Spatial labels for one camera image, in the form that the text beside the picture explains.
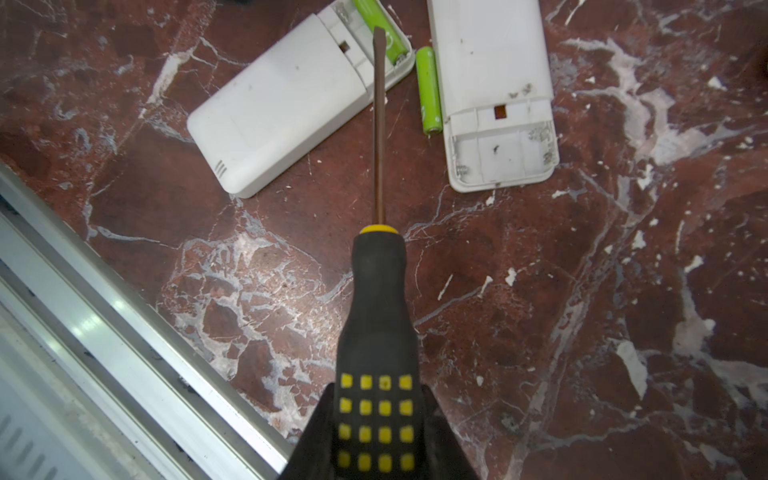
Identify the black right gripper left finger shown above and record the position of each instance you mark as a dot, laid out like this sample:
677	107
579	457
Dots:
312	456

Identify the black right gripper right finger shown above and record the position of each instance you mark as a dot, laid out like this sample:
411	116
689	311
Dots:
444	457

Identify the black yellow screwdriver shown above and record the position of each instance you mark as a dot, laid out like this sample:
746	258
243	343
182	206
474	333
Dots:
378	407

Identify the green AA battery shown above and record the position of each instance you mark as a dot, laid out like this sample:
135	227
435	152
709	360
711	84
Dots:
381	27
429	95

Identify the white air conditioner remote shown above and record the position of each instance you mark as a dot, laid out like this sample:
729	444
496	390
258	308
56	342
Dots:
296	94

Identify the white remote control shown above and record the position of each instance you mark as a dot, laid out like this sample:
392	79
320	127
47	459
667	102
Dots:
496	93

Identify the aluminium front rail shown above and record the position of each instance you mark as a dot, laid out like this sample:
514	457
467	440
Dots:
95	384

